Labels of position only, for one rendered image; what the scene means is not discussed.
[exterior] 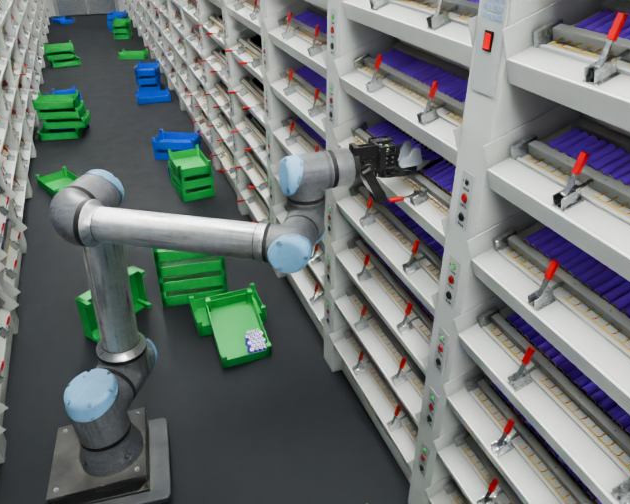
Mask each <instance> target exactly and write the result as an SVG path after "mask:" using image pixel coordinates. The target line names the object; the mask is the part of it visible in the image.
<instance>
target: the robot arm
mask: <svg viewBox="0 0 630 504"><path fill-rule="evenodd" d="M376 138H382V139H376ZM400 148H401V149H400ZM424 157H426V156H421V150H420V148H419V147H415V148H413V149H412V143H411V142H410V141H405V142H404V143H403V145H402V147H401V145H395V144H394V143H393V139H391V138H390V137H389V138H388V135H384V136H377V137H370V138H368V143H367V144H360V145H356V144H355V143H349V149H348V148H339V149H332V150H326V151H319V152H312V153H305V154H295V155H292V156H287V157H285V158H283V159H282V161H281V163H280V167H279V178H280V180H279V182H280V187H281V190H282V192H283V194H284V195H286V196H287V208H288V214H287V216H286V218H285V220H284V222H283V223H282V224H274V223H265V224H263V223H254V222H244V221H235V220H225V219H216V218H206V217H197V216H188V215H178V214H169V213H159V212H150V211H140V210H131V209H121V208H119V204H120V203H121V202H122V201H123V198H124V188H123V186H122V184H121V182H120V181H119V180H118V179H117V178H116V177H114V176H113V174H111V173H109V172H107V171H105V170H101V169H93V170H90V171H88V172H86V173H83V174H81V175H80V176H79V177H78V178H77V179H76V180H75V181H73V182H72V183H71V184H69V185H68V186H66V187H65V188H64V189H62V190H61V191H59V192H58V193H57V194H56V195H55V196H54V198H53V199H52V201H51V203H50V207H49V218H50V221H51V224H52V226H53V228H54V229H55V231H56V232H57V233H58V234H59V235H60V236H61V237H62V238H64V239H65V240H66V241H68V242H70V243H72V244H75V245H78V246H81V250H82V254H83V259H84V264H85V268H86V273H87V278H88V283H89V287H90V292H91V297H92V301H93V306H94V311H95V316H96V320H97V325H98V330H99V335H100V339H101V340H100V341H99V342H98V344H97V346H96V353H97V358H98V366H97V367H96V368H95V369H91V371H90V372H87V371H85V372H83V373H81V374H80V375H78V376H77V377H75V378H74V379H73V380H72V381H71V382H70V383H69V384H68V387H67V388H66V390H65V392H64V403H65V408H66V412H67V414H68V416H69V418H70V420H71V422H72V425H73V427H74V429H75V432H76V434H77V437H78V439H79V441H80V451H79V460H80V463H81V465H82V468H83V469H84V471H85V472H86V473H88V474H90V475H92V476H96V477H107V476H112V475H115V474H118V473H120V472H122V471H124V470H125V469H127V468H128V467H130V466H131V465H132V464H133V463H134V462H135V461H136V460H137V459H138V458H139V456H140V455H141V453H142V451H143V447H144V439H143V436H142V433H141V431H140V429H139V428H138V427H137V426H135V425H134V424H133V423H132V422H131V421H130V419H129V416H128V413H127V410H128V408H129V406H130V404H131V403H132V401H133V400H134V398H135V397H136V395H137V393H138V392H139V390H140V389H141V387H142V386H143V384H144V382H145V381H146V379H147V378H148V376H149V374H150V373H151V372H152V371H153V369H154V366H155V364H156V361H157V357H158V356H157V350H156V347H155V345H154V344H153V342H152V341H151V340H150V339H149V338H147V339H146V338H145V336H144V335H143V334H141V333H140V332H138V328H137V322H136V316H135V310H134V304H133V298H132V292H131V286H130V279H129V273H128V267H127V261H126V255H125V249H124V245H130V246H138V247H147V248H155V249H164V250H172V251H181V252H189V253H198V254H207V255H215V256H224V257H232V258H241V259H249V260H258V261H262V262H266V263H270V264H271V265H272V266H273V267H274V268H275V269H276V270H278V271H280V272H283V273H295V272H298V271H300V270H302V269H303V268H304V267H305V266H306V265H307V263H308V262H309V260H310V259H311V257H312V254H313V249H314V246H315V245H316V244H318V243H319V242H320V241H321V240H322V239H323V237H324V233H325V198H324V194H325V189H330V188H336V187H342V186H348V185H352V184H353V182H354V180H358V179H359V178H360V177H361V179H362V181H363V183H364V184H365V186H366V188H367V190H368V192H369V193H370V194H369V195H370V197H371V199H372V200H373V201H374V202H375V203H378V204H379V205H381V204H383V203H384V202H385V201H387V200H388V199H387V197H386V194H385V192H384V190H383V189H382V188H381V186H380V184H379V182H378V180H377V178H376V177H380V178H391V177H401V176H407V175H410V174H412V173H415V172H416V171H418V170H420V169H421V168H423V167H424V166H426V165H427V164H428V163H430V159H428V160H422V158H424ZM85 449H86V450H85ZM105 450H106V451H105Z"/></svg>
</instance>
